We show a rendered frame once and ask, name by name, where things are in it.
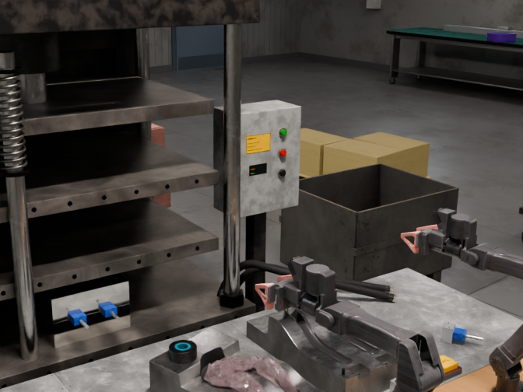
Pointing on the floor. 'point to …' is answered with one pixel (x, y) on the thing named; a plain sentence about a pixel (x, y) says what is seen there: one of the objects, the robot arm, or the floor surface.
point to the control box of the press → (261, 173)
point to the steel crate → (365, 222)
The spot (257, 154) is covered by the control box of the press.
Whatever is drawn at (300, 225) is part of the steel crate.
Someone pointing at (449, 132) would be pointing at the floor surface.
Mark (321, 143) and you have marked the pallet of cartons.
